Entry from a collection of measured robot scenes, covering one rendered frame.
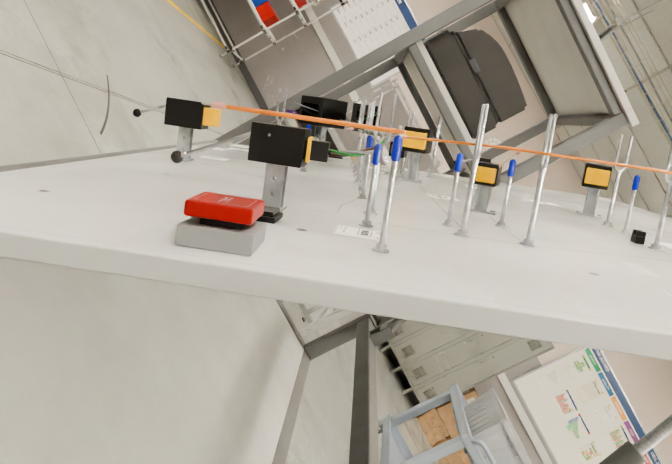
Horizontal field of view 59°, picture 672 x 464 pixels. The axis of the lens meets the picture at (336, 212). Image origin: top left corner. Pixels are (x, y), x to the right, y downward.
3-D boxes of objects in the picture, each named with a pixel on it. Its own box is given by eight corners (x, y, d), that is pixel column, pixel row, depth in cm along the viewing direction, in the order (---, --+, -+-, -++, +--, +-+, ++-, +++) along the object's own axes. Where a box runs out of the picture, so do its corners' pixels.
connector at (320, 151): (285, 154, 64) (288, 135, 64) (330, 160, 64) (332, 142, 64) (282, 156, 61) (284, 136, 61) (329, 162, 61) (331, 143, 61)
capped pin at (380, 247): (369, 248, 51) (388, 123, 50) (385, 249, 52) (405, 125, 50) (375, 252, 50) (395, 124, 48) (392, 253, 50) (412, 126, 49)
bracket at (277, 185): (265, 204, 66) (271, 160, 65) (286, 207, 66) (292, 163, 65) (255, 210, 62) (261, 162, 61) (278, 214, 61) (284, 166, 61)
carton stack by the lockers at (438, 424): (415, 417, 766) (474, 389, 756) (415, 408, 799) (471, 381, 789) (447, 477, 762) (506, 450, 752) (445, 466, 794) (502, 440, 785)
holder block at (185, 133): (134, 151, 102) (140, 92, 100) (205, 161, 101) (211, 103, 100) (124, 152, 97) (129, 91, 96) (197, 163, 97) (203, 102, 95)
